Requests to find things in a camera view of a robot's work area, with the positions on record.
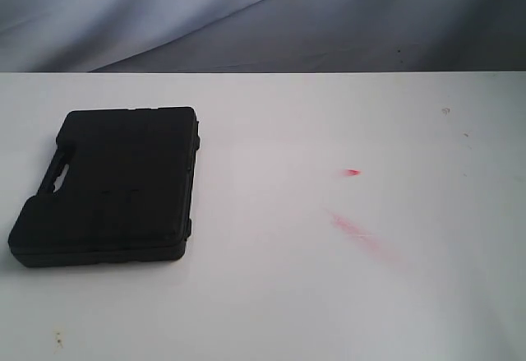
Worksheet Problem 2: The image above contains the grey backdrop cloth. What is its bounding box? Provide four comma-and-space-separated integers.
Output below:
1, 0, 525, 73

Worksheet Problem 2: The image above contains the black plastic carry case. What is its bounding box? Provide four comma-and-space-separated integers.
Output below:
8, 107, 201, 267

